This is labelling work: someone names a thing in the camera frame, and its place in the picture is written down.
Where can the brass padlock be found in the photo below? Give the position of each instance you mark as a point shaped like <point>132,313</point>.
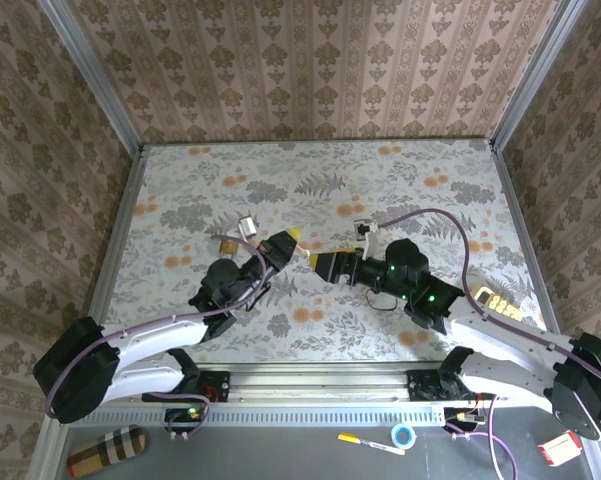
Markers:
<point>227,248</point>

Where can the red white small box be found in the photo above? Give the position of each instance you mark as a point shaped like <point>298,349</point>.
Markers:
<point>560,448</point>

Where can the aluminium frame post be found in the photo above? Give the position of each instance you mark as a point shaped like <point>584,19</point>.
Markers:
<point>535,80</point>
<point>95,80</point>

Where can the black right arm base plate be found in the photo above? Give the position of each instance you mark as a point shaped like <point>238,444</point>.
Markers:
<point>417,385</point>

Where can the blue white tape roll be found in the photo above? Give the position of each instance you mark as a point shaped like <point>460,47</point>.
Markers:
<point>394,434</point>

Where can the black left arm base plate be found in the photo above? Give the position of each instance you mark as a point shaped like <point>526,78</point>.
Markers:
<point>220,385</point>

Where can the aluminium table side rail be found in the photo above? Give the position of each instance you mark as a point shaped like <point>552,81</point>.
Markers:
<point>521,225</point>
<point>114,250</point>

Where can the yellow white marker pen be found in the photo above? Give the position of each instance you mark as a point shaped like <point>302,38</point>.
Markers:
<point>352,439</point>

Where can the white yellow device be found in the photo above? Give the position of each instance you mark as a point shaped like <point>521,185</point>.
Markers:
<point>500,302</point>

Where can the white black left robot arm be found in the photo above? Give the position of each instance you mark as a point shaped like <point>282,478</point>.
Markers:
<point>150,332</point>

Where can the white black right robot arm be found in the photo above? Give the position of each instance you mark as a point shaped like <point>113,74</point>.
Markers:
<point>505,330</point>

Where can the plaid striped fabric roll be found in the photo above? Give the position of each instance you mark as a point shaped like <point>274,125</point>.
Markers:
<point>107,450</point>

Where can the aluminium mounting rail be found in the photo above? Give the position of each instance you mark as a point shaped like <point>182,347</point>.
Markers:
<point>320,382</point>

